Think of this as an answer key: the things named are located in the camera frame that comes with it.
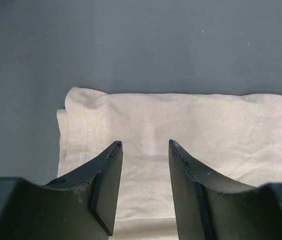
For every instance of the beige t shirt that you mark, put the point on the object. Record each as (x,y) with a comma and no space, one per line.
(238,136)

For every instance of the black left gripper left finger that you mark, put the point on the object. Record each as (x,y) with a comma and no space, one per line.
(90,194)

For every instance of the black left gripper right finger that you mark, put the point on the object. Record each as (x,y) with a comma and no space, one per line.
(211,206)

